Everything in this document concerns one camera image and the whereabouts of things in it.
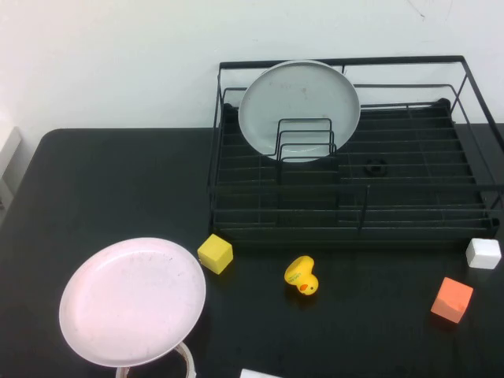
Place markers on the grey round plate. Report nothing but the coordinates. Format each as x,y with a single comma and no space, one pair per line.
299,94

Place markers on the white tape roll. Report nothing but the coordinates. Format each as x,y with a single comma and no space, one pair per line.
187,356

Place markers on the yellow foam cube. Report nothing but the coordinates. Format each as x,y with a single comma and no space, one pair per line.
214,254

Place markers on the orange foam cube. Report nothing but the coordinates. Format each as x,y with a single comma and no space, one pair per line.
451,299

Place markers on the white foam cube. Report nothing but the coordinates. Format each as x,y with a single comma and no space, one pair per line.
483,254

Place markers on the black round drain plug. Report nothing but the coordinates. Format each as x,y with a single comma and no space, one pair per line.
370,170

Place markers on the pink round plate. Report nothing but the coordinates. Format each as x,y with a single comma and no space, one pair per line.
130,303

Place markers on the yellow rubber duck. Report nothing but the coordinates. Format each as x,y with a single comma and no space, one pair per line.
299,273

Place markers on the white flat object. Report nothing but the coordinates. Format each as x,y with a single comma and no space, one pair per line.
252,374

